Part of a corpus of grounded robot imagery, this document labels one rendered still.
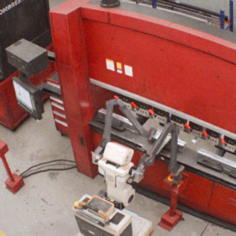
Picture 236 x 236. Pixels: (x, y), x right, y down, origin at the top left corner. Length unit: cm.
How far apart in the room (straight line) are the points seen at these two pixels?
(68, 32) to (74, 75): 53
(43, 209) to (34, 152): 105
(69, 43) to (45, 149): 214
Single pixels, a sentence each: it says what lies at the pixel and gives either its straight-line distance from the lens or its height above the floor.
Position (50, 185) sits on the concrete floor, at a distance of 513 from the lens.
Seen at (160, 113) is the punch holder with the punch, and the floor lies 129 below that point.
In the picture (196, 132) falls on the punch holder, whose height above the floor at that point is 124.
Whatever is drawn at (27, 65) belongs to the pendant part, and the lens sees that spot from 378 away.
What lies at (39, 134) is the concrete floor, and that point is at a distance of 583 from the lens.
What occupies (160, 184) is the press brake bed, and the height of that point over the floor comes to 38.
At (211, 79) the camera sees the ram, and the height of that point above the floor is 190.
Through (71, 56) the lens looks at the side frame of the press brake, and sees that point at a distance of 392.
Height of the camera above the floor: 385
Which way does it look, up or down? 41 degrees down
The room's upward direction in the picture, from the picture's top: 6 degrees counter-clockwise
